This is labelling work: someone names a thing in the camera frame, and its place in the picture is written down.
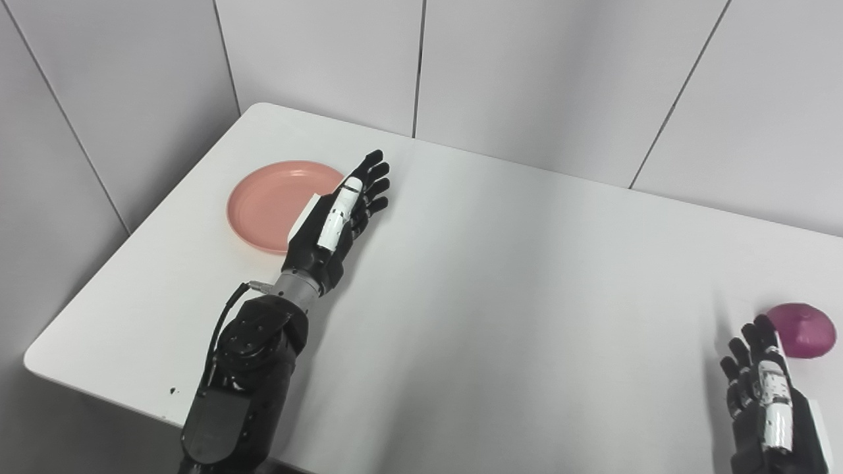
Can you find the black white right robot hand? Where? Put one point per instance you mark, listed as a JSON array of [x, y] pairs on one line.
[[770, 421]]

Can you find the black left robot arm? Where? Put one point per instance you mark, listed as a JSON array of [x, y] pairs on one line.
[[244, 382]]

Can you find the purple red onion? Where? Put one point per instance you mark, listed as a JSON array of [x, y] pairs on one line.
[[807, 332]]

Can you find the pink plastic plate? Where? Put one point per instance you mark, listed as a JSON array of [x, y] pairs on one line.
[[273, 204]]

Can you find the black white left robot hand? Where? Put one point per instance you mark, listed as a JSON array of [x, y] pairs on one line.
[[316, 247]]

